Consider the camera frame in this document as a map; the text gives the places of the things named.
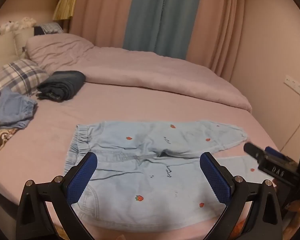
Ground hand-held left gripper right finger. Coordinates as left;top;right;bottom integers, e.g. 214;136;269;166
199;152;283;240

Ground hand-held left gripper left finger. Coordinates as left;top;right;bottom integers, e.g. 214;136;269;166
16;152;98;240

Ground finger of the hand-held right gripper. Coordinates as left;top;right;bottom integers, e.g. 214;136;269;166
244;142;300;187
264;147;299;166

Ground light blue strawberry pants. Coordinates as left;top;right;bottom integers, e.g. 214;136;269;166
64;120;274;232

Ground animal print cloth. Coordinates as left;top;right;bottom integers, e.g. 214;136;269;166
0;127;19;159

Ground folded dark jeans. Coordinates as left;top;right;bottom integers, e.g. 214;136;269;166
37;70;86;102

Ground blue denim shorts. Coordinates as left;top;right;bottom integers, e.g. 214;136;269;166
0;87;38;130

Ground plaid pillow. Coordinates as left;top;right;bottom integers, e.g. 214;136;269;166
0;59;50;119

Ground pink duvet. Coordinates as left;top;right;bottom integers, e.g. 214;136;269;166
25;34;252;113

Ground white headboard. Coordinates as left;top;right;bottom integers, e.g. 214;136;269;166
0;26;35;60

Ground plaid cloth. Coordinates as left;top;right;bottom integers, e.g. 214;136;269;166
34;22;63;36

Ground plush toys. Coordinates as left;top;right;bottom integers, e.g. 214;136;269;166
0;17;37;35

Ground blue curtain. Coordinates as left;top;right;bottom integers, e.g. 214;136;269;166
122;0;205;60

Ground yellow cloth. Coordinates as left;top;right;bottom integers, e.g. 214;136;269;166
52;0;77;21

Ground white cable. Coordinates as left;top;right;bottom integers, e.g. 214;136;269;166
280;94;300;151

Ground white wall power strip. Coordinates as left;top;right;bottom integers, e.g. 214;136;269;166
284;74;300;97

